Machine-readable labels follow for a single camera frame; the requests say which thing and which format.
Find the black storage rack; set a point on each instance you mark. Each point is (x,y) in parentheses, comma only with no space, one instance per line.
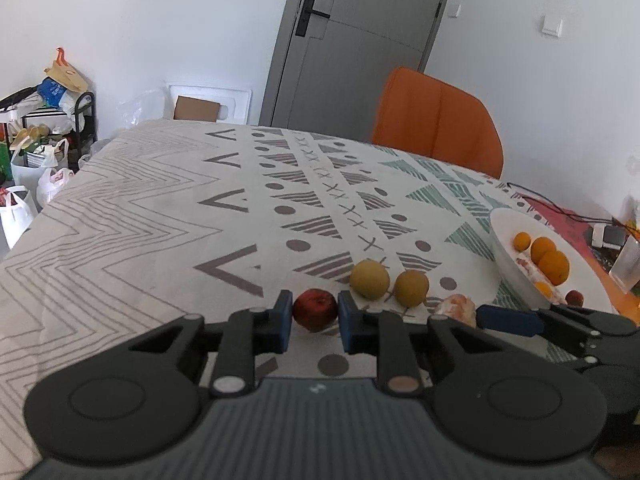
(85,120)

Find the grey door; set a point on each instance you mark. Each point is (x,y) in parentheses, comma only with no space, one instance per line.
(360,45)

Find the white wall switch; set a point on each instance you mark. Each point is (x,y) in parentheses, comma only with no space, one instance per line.
(454,10)
(552,26)

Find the dark red jujube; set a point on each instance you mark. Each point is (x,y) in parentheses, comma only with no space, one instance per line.
(574,298)

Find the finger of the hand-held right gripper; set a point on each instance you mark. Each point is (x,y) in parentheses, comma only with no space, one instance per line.
(507,321)

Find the white foam box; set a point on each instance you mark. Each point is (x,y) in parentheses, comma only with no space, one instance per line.
(235,102)

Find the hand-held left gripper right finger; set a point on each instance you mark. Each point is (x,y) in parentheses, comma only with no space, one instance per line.
(348,325)

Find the brown cardboard box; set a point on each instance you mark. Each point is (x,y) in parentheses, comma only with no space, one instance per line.
(197,108)

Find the clear plastic bag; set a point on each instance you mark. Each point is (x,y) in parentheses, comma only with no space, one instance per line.
(140,110)

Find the small orange kumquat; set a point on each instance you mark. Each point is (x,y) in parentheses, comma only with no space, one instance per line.
(522,241)

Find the orange plastic hook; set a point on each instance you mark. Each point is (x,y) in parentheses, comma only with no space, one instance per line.
(61,57)

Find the clear plastic container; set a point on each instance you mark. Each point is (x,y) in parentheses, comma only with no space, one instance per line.
(626,265)

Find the white bowl with blue print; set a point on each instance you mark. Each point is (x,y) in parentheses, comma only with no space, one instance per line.
(590,280)

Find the large orange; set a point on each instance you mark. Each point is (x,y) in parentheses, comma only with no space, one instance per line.
(543,247)
(554,267)

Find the red apple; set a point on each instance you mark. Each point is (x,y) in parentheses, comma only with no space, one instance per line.
(314,311)

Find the blue and white bag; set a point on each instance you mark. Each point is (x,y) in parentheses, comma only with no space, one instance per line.
(55,92)

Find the orange chair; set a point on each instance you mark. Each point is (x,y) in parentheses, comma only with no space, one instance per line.
(440,120)

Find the yellow paper bag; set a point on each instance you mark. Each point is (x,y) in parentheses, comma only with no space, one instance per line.
(67,77)

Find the white plastic bag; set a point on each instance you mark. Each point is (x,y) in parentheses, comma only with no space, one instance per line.
(35,165)
(15,220)
(52,185)

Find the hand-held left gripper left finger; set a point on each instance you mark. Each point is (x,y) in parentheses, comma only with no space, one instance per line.
(283,321)

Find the yellow-brown round fruit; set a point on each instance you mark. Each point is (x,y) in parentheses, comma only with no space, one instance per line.
(369,280)
(411,287)

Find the white power adapter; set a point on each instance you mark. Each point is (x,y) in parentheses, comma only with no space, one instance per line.
(607,236)

